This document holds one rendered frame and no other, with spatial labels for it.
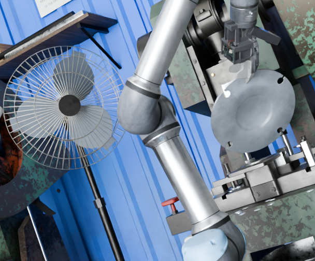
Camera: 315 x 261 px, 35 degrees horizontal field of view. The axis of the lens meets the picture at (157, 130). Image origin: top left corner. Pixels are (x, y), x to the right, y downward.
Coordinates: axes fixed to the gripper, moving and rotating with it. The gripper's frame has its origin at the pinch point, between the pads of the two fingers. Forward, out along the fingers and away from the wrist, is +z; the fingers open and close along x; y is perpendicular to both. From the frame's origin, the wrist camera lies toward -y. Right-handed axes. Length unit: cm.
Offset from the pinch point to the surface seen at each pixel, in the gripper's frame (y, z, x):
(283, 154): -20.0, 42.0, -3.9
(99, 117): 28, 55, -79
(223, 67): -10.4, 15.7, -31.8
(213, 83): -6.3, 21.3, -31.5
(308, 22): -19.3, -13.5, 1.3
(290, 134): -83, 108, -76
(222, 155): -15, 68, -40
